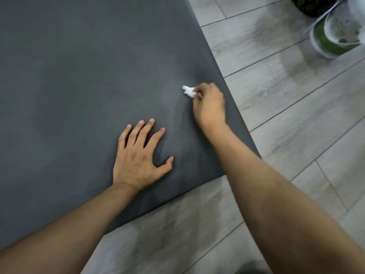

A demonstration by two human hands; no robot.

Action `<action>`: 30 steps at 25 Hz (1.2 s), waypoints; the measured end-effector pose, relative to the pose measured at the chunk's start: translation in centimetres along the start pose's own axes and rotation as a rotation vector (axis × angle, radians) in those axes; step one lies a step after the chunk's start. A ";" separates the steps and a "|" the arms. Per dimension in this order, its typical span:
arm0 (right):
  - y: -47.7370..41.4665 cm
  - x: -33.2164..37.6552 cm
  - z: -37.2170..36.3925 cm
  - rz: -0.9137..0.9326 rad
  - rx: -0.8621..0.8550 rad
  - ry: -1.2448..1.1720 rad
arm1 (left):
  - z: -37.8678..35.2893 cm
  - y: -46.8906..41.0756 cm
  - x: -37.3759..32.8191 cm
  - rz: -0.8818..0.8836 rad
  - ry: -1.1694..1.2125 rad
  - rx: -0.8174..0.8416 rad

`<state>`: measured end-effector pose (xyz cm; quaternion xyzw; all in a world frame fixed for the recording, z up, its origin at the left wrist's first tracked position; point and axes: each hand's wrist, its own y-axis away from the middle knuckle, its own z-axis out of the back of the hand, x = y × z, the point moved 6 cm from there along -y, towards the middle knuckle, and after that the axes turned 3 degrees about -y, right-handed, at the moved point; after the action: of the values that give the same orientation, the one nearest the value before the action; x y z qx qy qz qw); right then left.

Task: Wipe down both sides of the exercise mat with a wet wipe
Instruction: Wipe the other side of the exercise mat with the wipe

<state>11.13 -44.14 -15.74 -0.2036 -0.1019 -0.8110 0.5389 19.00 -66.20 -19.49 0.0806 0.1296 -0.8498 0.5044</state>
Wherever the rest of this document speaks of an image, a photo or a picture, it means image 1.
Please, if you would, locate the person's right hand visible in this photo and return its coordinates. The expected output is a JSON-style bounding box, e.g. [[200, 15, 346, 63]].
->
[[192, 82, 227, 133]]

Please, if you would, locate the person's left forearm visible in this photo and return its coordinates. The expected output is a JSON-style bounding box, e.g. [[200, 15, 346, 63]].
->
[[0, 183, 140, 274]]

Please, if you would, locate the black patterned trash bin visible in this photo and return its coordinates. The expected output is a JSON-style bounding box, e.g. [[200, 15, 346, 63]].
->
[[290, 0, 347, 18]]

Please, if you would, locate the white wipe tub green spout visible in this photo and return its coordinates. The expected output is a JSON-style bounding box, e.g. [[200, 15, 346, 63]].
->
[[303, 0, 365, 59]]

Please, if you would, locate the person's right forearm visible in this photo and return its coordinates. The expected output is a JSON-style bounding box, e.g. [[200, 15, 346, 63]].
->
[[205, 124, 365, 274]]

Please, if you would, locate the dark grey yoga mat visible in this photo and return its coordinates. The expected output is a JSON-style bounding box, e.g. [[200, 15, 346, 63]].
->
[[0, 0, 262, 252]]

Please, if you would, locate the person's left hand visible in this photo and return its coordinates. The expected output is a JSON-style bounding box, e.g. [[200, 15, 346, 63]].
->
[[113, 118, 175, 192]]

